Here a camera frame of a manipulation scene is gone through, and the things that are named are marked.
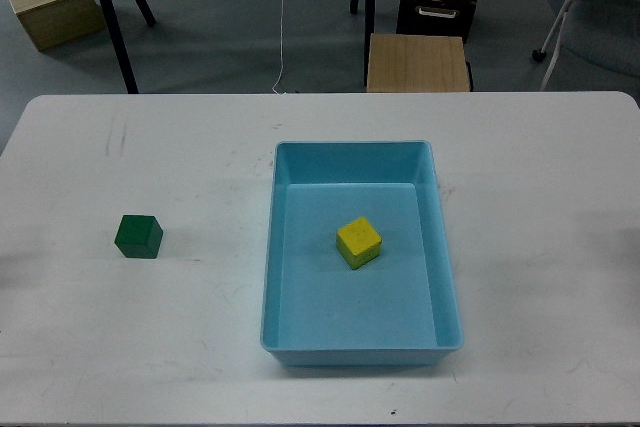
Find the grey office chair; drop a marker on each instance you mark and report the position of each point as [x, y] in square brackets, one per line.
[603, 33]

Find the light wooden box on floor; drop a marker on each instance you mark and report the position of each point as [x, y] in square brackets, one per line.
[50, 23]

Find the light blue plastic tray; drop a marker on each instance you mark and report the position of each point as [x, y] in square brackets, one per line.
[398, 309]

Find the green wooden cube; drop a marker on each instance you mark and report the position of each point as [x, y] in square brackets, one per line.
[139, 236]

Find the black tripod legs left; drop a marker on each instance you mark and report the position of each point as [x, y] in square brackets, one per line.
[117, 40]

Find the wooden stool behind table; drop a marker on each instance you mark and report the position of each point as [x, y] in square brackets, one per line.
[401, 63]

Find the black drawer cabinet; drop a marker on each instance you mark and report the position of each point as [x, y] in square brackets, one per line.
[450, 18]

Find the yellow wooden cube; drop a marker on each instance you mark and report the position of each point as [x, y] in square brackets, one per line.
[358, 242]

